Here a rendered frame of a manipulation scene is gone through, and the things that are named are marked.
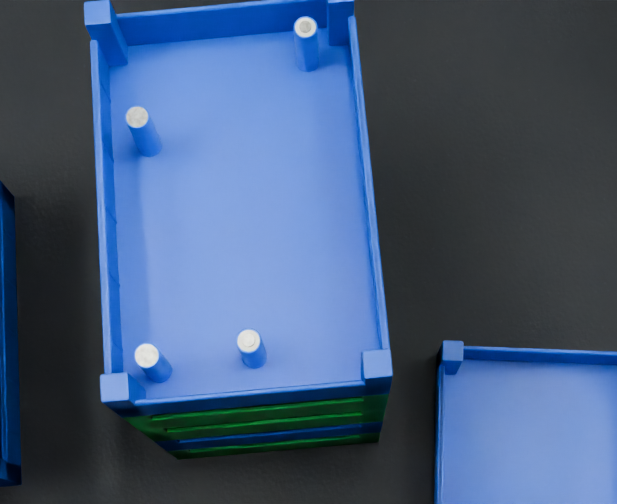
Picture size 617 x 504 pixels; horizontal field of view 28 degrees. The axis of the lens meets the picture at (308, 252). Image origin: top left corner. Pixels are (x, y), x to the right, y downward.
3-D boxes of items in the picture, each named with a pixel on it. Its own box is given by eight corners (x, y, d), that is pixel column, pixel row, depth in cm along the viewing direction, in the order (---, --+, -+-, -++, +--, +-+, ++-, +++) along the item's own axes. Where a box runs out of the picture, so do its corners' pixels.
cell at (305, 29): (295, 51, 100) (292, 15, 93) (318, 49, 100) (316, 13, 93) (297, 73, 99) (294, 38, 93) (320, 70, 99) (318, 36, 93)
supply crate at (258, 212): (102, 46, 101) (81, 1, 93) (352, 23, 101) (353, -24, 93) (119, 418, 93) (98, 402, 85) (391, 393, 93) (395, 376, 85)
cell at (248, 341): (241, 345, 94) (234, 328, 87) (266, 343, 94) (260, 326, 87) (243, 369, 93) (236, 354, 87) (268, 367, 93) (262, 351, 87)
